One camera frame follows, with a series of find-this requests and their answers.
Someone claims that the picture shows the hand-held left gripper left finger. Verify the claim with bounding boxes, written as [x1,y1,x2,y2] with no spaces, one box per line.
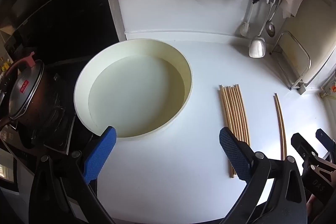
[29,126,117,224]

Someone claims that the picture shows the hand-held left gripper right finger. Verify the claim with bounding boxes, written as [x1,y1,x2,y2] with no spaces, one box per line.
[219,127,307,224]

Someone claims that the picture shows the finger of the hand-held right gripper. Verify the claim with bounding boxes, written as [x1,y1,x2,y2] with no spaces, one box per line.
[291,133,320,169]
[316,129,336,160]

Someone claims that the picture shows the slender wooden chopstick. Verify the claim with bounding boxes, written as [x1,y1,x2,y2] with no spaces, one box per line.
[275,93,287,160]
[274,94,284,161]

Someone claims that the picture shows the bundle of wooden chopsticks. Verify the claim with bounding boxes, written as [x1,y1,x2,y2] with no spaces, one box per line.
[219,84,251,179]

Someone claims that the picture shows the cream round basin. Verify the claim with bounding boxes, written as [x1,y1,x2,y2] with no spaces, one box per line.
[74,38,193,138]

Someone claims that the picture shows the black gas stove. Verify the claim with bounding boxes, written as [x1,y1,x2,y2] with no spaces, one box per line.
[0,61,91,161]

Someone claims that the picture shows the dark cooking pot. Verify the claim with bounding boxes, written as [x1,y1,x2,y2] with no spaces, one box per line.
[0,60,66,135]

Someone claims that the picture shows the cream cutting board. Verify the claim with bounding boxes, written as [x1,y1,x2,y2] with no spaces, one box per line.
[276,0,336,94]

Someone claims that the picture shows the black pot with lid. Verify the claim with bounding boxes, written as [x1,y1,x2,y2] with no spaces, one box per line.
[0,51,46,120]

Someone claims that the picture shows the steel spatula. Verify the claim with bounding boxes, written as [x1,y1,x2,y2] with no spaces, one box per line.
[249,0,276,58]

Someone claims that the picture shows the steel ladle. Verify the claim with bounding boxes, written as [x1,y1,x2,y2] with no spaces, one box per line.
[266,1,279,37]

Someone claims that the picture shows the white bottle brush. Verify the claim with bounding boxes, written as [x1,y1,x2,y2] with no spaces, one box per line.
[239,0,254,37]

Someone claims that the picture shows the wall socket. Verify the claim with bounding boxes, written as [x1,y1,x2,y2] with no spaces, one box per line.
[319,77,336,98]

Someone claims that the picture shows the metal wire rack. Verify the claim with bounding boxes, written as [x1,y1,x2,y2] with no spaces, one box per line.
[270,30,311,94]

